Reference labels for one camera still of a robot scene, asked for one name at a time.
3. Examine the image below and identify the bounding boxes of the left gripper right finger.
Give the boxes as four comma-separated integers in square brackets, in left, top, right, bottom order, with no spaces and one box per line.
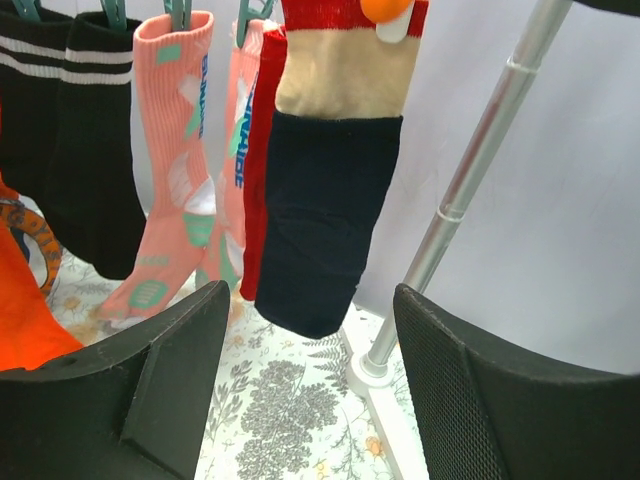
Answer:
[393,284,639,479]

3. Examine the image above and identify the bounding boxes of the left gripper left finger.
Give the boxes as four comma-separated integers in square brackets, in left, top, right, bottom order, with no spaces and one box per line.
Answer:
[1,281,230,480]

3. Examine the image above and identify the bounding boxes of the navy beige red sock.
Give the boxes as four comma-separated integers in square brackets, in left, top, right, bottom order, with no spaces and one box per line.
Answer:
[255,1,428,339]

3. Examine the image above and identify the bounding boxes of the orange hanger clip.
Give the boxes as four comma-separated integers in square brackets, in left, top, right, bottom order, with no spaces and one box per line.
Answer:
[360,0,414,44]

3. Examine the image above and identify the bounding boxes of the white clothes rack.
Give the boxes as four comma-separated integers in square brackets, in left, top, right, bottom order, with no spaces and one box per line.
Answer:
[340,0,572,479]

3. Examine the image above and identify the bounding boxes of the orange t-shirt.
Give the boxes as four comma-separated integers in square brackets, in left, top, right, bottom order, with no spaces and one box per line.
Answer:
[1,185,83,371]

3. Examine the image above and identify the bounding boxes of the pink patterned sock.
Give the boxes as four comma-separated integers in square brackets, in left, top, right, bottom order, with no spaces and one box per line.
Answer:
[195,20,267,288]
[99,10,216,324]

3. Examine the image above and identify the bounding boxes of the black striped sock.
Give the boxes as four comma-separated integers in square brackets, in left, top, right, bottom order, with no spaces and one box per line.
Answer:
[43,12,146,280]
[1,1,72,200]

